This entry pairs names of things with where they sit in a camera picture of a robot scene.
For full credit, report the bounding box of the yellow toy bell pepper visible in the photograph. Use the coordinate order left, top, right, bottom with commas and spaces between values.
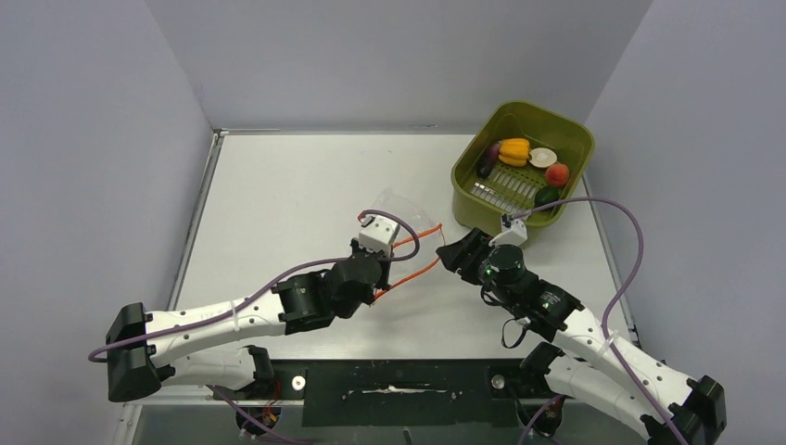
499, 138, 531, 168

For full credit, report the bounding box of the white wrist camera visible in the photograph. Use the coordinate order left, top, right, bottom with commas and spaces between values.
357, 214, 400, 258
488, 215, 528, 247

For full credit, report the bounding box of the olive green plastic basket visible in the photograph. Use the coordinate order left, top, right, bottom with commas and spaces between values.
450, 101, 595, 235

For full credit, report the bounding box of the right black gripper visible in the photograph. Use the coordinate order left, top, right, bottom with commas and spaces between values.
437, 228, 517, 309

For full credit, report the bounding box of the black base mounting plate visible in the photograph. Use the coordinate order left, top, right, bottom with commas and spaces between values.
235, 359, 553, 427

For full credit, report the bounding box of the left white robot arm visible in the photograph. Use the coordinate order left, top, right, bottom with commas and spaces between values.
91, 239, 396, 402

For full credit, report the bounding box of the clear zip top bag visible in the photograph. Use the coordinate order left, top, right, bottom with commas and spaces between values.
367, 186, 445, 303

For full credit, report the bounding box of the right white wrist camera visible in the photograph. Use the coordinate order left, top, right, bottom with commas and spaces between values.
488, 215, 528, 247

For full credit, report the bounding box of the purple toy eggplant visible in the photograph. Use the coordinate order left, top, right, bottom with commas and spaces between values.
475, 141, 501, 179

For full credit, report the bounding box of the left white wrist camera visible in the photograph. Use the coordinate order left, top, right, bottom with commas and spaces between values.
357, 214, 400, 258

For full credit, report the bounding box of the dark green toy avocado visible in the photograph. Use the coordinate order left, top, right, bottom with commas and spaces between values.
533, 185, 561, 208

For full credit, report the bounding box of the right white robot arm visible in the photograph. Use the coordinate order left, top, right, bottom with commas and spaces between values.
437, 229, 727, 444

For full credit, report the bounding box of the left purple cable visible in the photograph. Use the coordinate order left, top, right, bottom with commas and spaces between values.
86, 209, 422, 445

